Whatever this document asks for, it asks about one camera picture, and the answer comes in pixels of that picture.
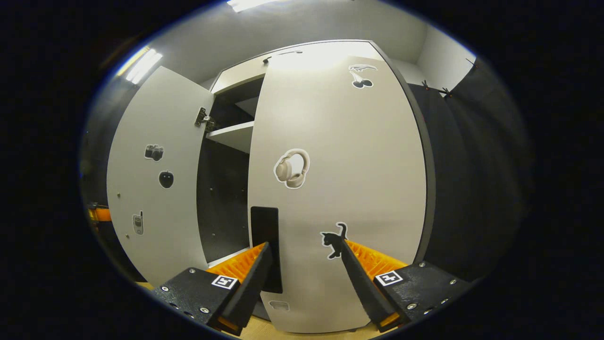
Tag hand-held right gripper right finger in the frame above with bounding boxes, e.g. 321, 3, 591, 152
341, 239, 472, 333

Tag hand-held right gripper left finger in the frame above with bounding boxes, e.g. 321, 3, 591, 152
153, 242, 273, 337

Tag white shoe cabinet door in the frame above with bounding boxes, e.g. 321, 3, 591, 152
106, 66, 215, 287
247, 40, 428, 333

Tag white shoe cabinet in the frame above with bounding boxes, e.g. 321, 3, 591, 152
196, 39, 437, 270

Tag metal door hinge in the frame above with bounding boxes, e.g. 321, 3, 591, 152
194, 108, 217, 132

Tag white cabinet drawer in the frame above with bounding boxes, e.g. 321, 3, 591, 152
210, 50, 302, 95

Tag black backdrop cloth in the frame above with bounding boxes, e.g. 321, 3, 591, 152
408, 57, 534, 284

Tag ceiling light panel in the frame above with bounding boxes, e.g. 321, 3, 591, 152
118, 46, 163, 85
226, 0, 284, 12

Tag black door handle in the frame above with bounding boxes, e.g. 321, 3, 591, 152
250, 206, 284, 294

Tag black drawer handle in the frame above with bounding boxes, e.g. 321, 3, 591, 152
262, 50, 303, 63

